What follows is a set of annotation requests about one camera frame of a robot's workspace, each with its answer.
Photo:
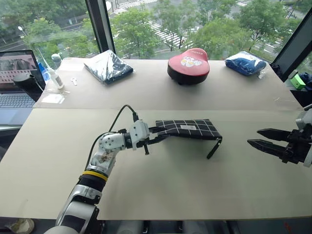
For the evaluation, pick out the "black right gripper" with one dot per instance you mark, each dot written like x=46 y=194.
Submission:
x=297 y=146

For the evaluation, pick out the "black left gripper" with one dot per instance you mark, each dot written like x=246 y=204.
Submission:
x=146 y=146

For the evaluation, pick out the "black grid-pattern pouch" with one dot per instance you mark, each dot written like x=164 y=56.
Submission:
x=192 y=129

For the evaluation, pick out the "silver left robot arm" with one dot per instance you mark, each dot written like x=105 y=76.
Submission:
x=102 y=156

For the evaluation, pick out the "laptop computer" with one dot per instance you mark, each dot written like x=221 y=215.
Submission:
x=14 y=104

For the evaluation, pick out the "small green box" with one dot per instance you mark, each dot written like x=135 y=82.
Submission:
x=298 y=81

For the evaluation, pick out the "red heart-shaped box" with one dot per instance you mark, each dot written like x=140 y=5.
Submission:
x=187 y=65

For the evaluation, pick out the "blue towel in plastic bag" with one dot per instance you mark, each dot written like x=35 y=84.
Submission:
x=245 y=63

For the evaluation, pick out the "dark blue cloth in plastic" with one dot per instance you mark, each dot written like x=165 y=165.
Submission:
x=109 y=67

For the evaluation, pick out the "small white plastic piece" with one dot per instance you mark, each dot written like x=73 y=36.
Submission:
x=74 y=81

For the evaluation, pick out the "flat clear plastic bag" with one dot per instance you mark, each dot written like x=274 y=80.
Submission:
x=54 y=98

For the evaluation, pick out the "white bottle with blue cap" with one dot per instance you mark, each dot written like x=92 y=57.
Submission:
x=56 y=79

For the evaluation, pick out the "grey-green capped bottle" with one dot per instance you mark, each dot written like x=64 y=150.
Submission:
x=56 y=59

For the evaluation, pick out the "black cylindrical bottle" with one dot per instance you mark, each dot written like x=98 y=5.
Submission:
x=29 y=86

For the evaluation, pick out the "worn beige shoe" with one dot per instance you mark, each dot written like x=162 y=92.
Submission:
x=20 y=225

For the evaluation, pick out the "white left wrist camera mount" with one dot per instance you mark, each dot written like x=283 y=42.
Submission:
x=139 y=132

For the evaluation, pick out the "black slanted window frame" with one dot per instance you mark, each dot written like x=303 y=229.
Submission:
x=291 y=48

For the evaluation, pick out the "black window frame post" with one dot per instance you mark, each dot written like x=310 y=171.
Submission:
x=101 y=26

